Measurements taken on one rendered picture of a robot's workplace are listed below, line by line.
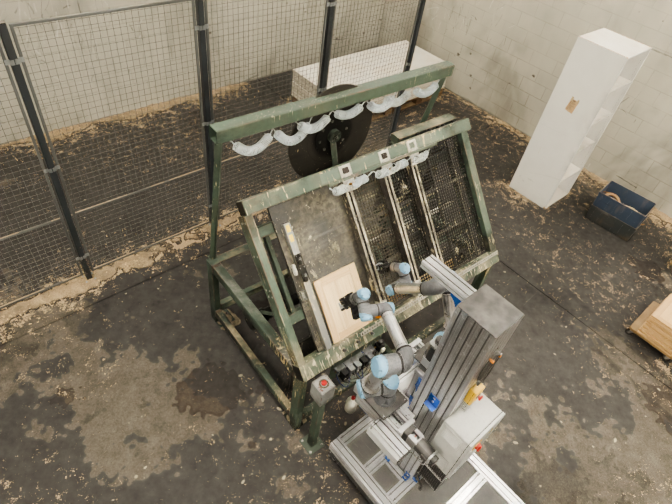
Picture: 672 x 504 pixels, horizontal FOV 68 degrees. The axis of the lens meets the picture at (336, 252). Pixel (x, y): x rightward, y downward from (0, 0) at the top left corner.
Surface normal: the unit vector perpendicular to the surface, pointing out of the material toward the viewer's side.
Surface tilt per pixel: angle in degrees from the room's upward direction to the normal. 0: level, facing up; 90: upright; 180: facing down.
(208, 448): 0
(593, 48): 90
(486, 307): 0
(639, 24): 90
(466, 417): 0
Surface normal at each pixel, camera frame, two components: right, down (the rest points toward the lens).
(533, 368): 0.12, -0.70
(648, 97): -0.76, 0.40
